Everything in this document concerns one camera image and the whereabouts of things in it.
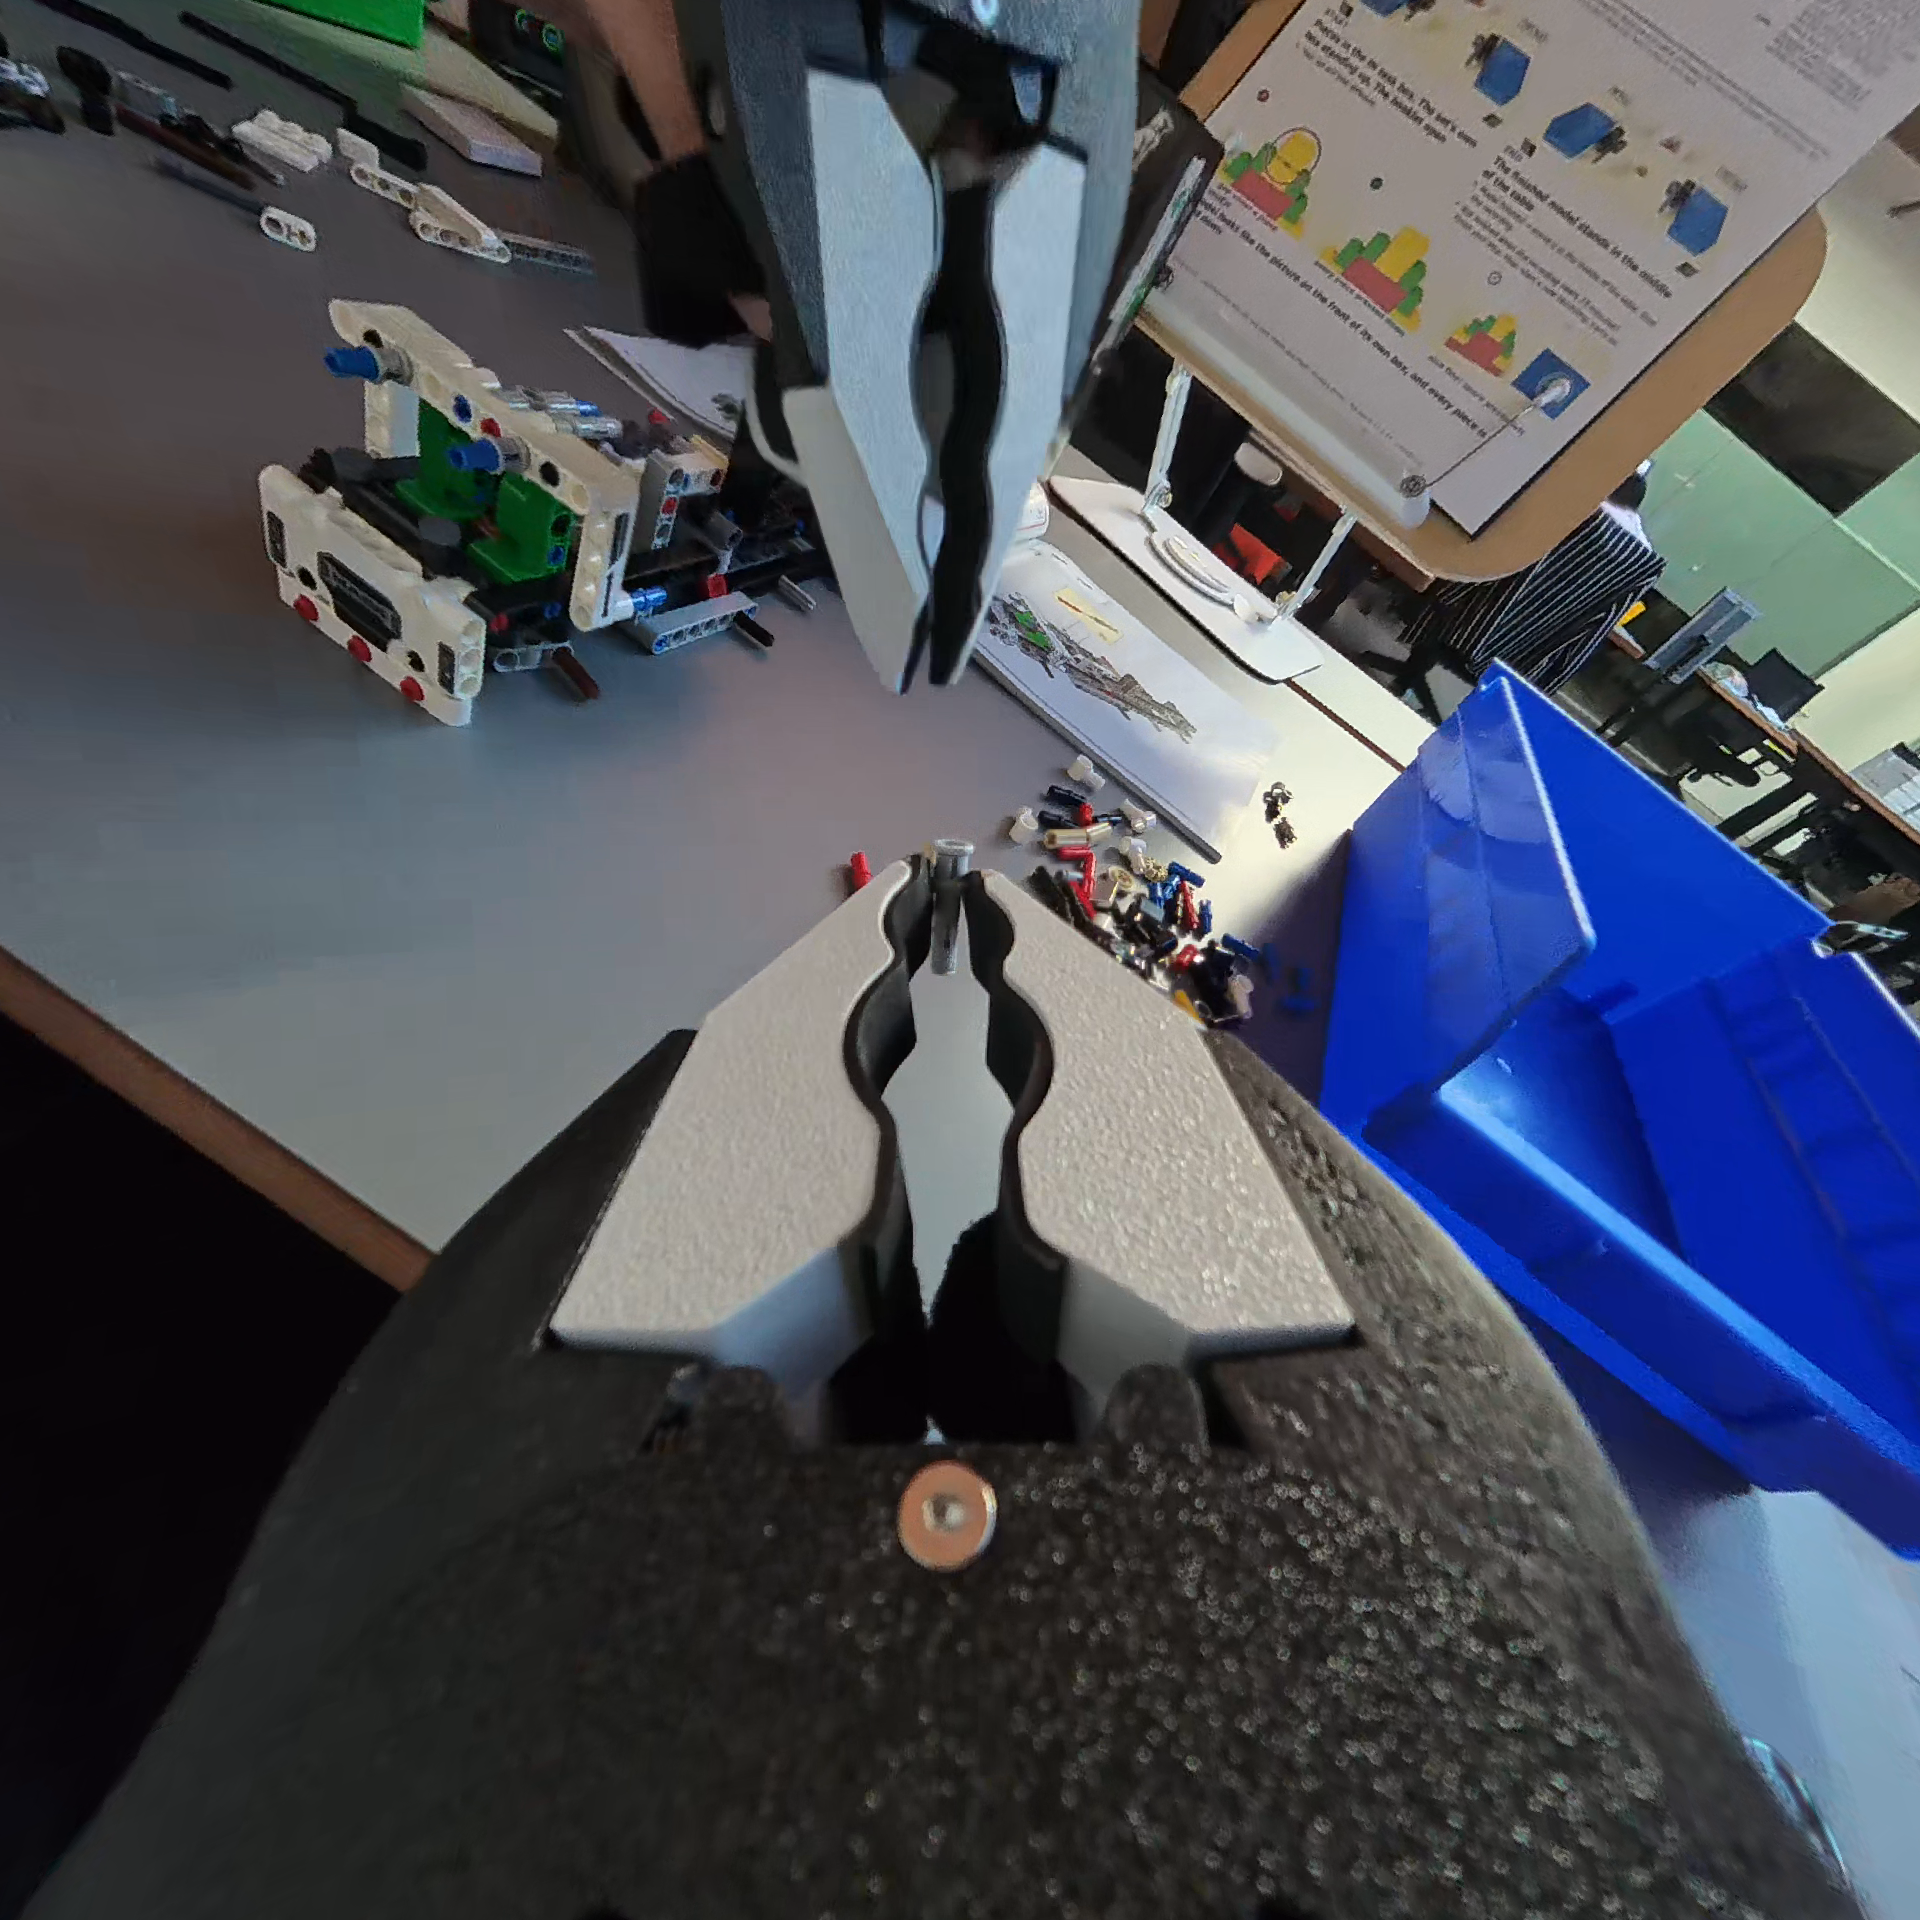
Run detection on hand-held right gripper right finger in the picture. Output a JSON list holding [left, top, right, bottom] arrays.
[[972, 871, 1359, 1391]]

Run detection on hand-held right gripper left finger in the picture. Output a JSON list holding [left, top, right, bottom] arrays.
[[549, 859, 920, 1378]]

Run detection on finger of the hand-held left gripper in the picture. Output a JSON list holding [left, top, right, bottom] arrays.
[[920, 0, 1150, 688], [720, 0, 976, 697]]

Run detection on grey lego pin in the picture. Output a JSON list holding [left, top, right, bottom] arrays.
[[920, 839, 981, 979]]

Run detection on pile of small lego pins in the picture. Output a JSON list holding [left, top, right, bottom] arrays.
[[997, 757, 1325, 1033]]

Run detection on lego instruction booklet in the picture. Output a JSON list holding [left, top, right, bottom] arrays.
[[959, 536, 1280, 865]]

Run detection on angled white lego beam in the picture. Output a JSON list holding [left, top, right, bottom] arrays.
[[405, 179, 514, 263]]

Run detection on white green lego model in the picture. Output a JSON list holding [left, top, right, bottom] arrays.
[[257, 296, 836, 734]]

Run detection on beige lego plate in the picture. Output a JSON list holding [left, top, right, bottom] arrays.
[[400, 79, 544, 175]]

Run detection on green lego plate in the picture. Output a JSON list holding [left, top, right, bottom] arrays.
[[257, 0, 433, 50]]

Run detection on dark lego axle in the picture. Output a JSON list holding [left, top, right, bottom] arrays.
[[117, 102, 289, 231]]

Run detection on person's left hand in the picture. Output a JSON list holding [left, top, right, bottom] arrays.
[[583, 0, 730, 165]]

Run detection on white paper sheet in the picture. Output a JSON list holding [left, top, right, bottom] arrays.
[[566, 321, 753, 441]]

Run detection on printed instruction sheet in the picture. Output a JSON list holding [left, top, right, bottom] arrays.
[[1161, 0, 1920, 538]]

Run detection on wooden book stand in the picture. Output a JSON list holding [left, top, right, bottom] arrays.
[[1047, 0, 1836, 688]]

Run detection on blue plastic bin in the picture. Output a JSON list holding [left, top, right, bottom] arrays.
[[1316, 655, 1920, 1566]]

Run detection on scattered white technic beams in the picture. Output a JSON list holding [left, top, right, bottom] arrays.
[[175, 8, 432, 168]]

